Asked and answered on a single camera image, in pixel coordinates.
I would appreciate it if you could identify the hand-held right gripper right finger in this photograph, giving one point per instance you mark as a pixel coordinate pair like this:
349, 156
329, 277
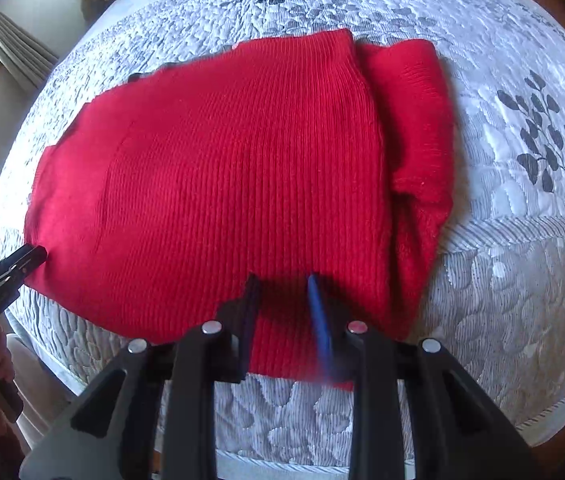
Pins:
318, 310

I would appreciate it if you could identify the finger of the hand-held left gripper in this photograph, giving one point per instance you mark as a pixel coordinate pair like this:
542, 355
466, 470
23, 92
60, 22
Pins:
5, 264
27, 265

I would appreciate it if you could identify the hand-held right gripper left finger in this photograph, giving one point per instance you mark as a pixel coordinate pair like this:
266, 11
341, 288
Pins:
250, 305

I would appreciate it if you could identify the red knitted sweater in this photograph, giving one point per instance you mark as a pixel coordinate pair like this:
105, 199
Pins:
232, 175

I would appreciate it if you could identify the floral quilted bedspread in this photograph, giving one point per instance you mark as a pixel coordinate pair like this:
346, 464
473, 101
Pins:
502, 270

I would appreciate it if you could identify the beige curtain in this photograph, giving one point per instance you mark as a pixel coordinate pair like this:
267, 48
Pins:
17, 45

